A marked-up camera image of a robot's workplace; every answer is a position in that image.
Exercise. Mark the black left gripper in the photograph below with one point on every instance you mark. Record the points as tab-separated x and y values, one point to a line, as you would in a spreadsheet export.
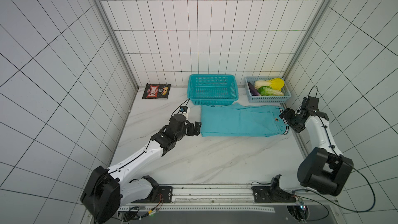
191	132

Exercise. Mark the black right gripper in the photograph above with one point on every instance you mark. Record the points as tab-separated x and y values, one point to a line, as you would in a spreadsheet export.
289	115

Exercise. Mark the teal long pants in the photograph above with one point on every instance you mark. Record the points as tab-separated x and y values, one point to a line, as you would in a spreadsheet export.
237	121

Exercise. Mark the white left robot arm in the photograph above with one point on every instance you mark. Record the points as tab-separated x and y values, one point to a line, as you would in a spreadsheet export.
110	188

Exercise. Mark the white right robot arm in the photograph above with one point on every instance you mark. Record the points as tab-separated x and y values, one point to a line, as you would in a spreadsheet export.
325	169

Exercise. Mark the yellow napa cabbage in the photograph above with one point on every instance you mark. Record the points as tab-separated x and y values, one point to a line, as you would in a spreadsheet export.
276	83

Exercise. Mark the green napa cabbage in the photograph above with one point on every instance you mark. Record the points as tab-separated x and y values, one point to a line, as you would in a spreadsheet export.
269	91

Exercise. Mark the light blue plastic basket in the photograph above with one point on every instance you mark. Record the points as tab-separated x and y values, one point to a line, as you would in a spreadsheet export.
265	99

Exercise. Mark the purple eggplant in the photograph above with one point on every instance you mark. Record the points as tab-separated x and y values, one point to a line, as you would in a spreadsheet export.
253	90

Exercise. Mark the teal plastic basket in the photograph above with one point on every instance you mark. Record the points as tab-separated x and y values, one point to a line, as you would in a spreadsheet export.
212	89

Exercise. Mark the black red chips bag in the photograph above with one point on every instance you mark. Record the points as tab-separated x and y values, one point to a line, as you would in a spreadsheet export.
156	91

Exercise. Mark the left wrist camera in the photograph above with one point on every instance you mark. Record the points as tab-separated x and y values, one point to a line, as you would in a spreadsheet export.
184	110

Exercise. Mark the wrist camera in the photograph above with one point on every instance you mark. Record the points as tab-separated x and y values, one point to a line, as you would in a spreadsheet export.
184	110
310	103

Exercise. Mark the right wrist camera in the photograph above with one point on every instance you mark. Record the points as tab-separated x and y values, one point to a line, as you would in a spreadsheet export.
310	103

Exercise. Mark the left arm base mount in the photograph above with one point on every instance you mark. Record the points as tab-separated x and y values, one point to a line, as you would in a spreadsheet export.
163	194

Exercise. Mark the aluminium front rail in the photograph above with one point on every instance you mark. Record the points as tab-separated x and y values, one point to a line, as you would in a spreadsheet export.
216	198

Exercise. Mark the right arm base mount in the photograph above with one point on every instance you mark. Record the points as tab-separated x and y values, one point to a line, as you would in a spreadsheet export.
271	192

